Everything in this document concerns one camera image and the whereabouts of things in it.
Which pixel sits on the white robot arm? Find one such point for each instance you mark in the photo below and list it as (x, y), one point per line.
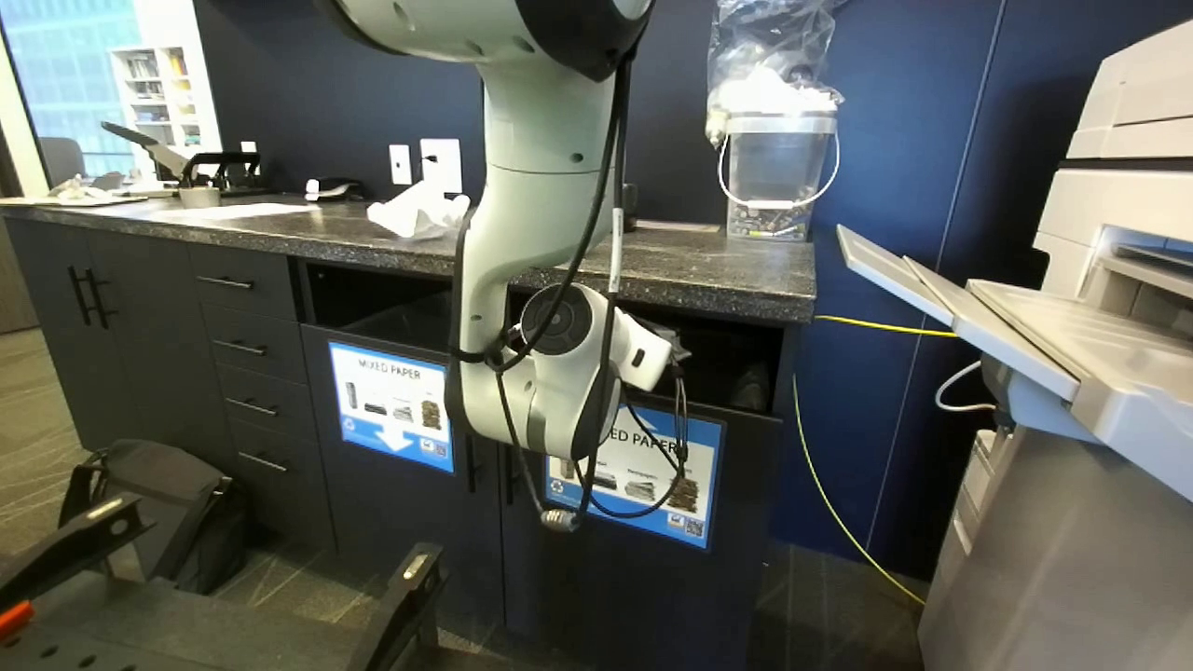
(555, 125)

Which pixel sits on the left mixed paper sign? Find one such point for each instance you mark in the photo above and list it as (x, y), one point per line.
(395, 405)

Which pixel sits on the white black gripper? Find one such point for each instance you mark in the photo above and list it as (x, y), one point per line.
(641, 352)

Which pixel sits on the flat white paper sheet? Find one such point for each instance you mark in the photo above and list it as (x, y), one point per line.
(204, 212)

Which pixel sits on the mixed paper sign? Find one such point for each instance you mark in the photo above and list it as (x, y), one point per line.
(657, 475)
(395, 405)

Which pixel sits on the crumpled white paper left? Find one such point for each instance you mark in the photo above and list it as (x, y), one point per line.
(419, 212)

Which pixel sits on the dark cabinet with drawers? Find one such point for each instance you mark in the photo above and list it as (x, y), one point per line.
(223, 336)

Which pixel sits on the right mixed paper sign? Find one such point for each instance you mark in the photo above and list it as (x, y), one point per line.
(657, 475)

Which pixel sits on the black cart frame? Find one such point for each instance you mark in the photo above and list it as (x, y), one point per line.
(190, 519)

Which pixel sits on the white wall outlet plate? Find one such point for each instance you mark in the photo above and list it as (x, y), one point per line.
(442, 162)

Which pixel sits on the white office printer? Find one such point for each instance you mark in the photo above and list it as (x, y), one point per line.
(1071, 539)

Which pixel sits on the white wall switch plate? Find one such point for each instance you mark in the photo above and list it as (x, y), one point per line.
(402, 164)

